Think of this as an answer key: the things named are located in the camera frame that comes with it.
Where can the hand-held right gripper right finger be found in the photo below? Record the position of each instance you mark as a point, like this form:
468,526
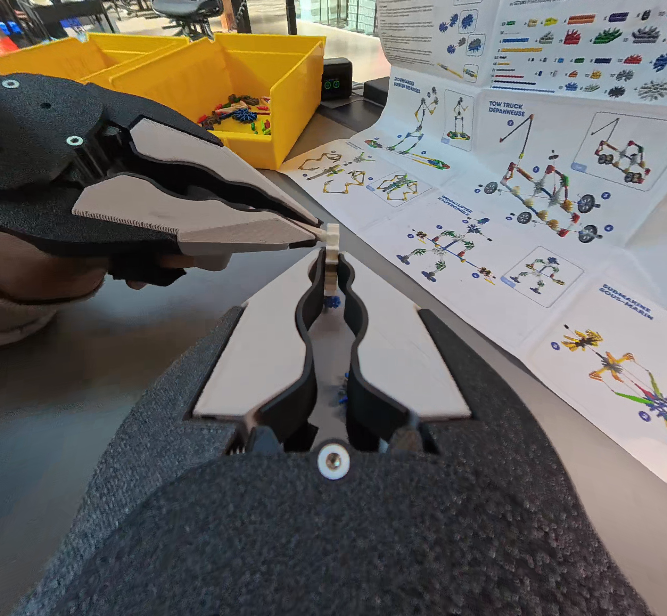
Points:
412,361

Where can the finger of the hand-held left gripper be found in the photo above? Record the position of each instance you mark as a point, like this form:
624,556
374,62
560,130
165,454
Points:
177,215
198,152

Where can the blue toy connector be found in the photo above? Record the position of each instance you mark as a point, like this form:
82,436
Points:
331,303

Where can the white snowflake toy connector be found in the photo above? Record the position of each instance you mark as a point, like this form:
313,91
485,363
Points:
331,256

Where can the printed instruction sheet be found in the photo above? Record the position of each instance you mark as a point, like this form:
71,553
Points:
521,209

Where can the pile of toy pieces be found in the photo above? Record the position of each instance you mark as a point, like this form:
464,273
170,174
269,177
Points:
238,115

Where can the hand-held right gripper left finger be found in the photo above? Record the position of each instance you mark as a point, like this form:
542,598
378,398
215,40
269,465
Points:
250,361

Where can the dark flat device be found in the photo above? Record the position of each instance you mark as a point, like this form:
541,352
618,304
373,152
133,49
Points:
375,89

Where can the black device with green lights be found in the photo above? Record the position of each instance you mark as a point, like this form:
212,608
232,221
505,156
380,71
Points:
336,79

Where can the yellow plastic bin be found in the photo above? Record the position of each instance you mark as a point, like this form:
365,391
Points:
292,105
42,58

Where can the grey desk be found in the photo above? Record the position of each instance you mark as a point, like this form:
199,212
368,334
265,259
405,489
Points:
104,366

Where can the person's left hand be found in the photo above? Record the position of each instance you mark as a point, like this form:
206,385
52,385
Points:
47,274

